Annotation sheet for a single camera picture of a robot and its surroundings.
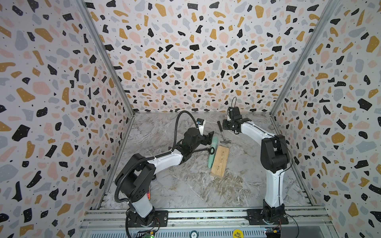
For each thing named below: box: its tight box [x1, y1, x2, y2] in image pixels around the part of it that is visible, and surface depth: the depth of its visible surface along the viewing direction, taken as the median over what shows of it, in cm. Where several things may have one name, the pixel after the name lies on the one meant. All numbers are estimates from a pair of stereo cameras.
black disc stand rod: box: [192, 146, 216, 155], surface depth 99 cm
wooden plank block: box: [210, 145, 230, 179], surface depth 92 cm
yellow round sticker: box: [232, 229, 244, 238], surface depth 71 cm
